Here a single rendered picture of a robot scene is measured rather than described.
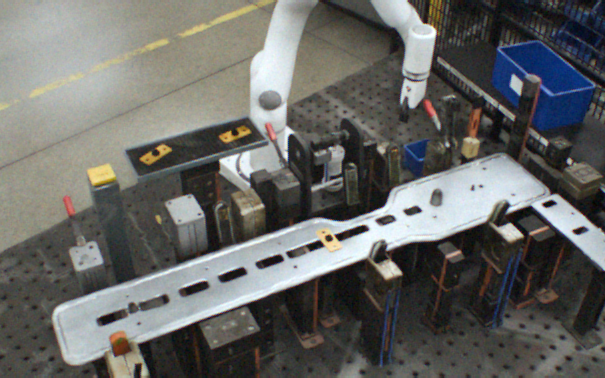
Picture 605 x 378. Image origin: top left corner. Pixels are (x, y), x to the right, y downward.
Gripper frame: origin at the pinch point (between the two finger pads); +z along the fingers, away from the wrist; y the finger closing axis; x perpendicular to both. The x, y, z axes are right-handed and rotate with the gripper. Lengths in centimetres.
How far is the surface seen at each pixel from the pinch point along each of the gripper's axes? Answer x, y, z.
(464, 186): -30.3, -29.8, -5.4
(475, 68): -11.1, 29.3, -4.8
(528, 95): -35.1, 2.9, -19.1
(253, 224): 11, -77, -9
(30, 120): 228, 11, 107
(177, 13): 240, 160, 114
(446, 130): -19.8, -22.4, -16.3
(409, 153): -1.6, 2.2, 19.1
